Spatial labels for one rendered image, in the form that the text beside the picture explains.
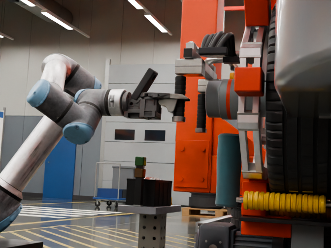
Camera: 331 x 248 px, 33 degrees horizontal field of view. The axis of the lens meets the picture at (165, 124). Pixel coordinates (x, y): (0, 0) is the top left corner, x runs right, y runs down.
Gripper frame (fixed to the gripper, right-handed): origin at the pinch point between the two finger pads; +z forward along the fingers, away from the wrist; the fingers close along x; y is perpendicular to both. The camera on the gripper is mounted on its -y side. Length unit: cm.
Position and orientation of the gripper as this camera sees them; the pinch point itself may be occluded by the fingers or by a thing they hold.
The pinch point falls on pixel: (184, 96)
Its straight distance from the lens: 181.3
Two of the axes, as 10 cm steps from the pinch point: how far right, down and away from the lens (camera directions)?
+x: -2.7, -1.2, -9.6
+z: 9.6, 0.2, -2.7
